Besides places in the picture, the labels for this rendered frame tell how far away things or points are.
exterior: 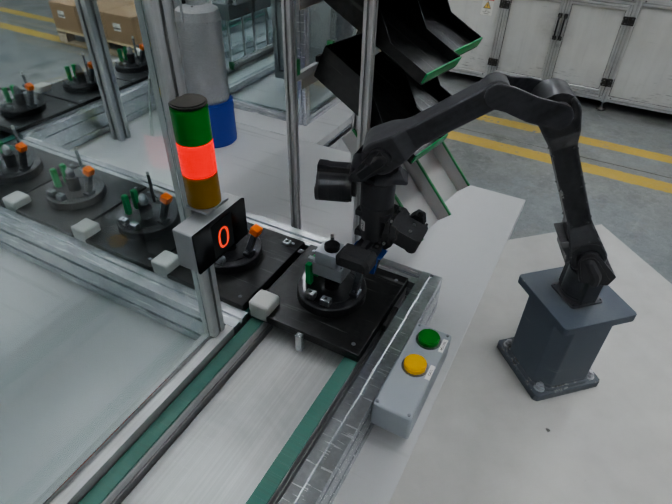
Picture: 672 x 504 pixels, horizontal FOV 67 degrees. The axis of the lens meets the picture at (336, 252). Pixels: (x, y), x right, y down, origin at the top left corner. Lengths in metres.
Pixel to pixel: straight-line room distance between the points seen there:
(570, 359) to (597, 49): 3.98
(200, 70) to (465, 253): 0.99
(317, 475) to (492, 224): 0.92
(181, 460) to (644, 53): 4.48
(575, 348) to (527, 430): 0.17
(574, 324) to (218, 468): 0.63
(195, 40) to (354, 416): 1.24
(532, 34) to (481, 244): 3.61
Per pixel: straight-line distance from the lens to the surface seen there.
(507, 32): 4.91
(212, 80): 1.74
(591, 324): 0.96
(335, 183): 0.81
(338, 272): 0.95
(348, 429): 0.84
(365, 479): 0.92
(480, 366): 1.09
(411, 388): 0.90
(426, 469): 0.94
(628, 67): 4.86
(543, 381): 1.07
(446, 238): 1.39
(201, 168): 0.73
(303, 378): 0.96
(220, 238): 0.80
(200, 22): 1.69
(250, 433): 0.90
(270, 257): 1.12
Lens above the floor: 1.68
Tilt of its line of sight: 39 degrees down
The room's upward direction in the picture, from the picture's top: 1 degrees clockwise
